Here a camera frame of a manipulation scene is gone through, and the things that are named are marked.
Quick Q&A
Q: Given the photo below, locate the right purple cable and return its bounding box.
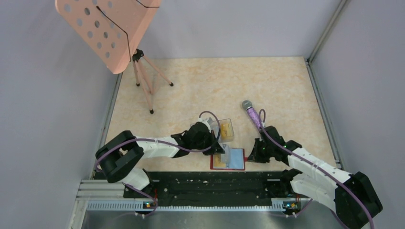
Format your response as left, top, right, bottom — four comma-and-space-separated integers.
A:
257, 109, 375, 229

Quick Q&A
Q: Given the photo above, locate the aluminium frame rail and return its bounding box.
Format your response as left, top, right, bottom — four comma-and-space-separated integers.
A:
75, 178, 364, 212

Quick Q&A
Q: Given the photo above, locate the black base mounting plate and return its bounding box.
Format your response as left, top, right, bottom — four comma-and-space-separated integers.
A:
143, 171, 305, 207

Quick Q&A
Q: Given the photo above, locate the red leather card holder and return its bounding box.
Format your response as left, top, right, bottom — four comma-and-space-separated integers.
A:
210, 148, 245, 171

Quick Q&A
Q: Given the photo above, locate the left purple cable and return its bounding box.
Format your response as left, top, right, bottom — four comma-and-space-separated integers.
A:
94, 111, 222, 218

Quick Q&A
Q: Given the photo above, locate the purple cable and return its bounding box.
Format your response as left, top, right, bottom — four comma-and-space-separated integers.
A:
257, 109, 375, 229
94, 111, 222, 218

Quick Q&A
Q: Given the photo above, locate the white credit card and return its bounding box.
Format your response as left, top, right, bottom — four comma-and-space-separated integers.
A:
220, 144, 231, 164

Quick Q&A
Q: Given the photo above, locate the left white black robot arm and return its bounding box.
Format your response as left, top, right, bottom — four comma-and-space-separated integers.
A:
95, 122, 226, 197

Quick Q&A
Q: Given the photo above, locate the clear plastic card tray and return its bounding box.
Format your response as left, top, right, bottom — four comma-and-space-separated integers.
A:
198, 118, 234, 143

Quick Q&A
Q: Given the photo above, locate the pink perforated music stand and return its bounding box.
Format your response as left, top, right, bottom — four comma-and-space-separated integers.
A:
55, 0, 173, 114

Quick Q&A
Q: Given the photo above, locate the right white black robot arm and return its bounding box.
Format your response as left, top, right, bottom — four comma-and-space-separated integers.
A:
247, 126, 383, 229

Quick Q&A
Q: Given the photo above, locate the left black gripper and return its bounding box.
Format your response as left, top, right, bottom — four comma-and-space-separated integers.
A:
191, 130, 225, 156

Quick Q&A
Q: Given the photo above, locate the purple glitter microphone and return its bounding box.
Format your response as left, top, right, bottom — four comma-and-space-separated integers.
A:
242, 100, 263, 130

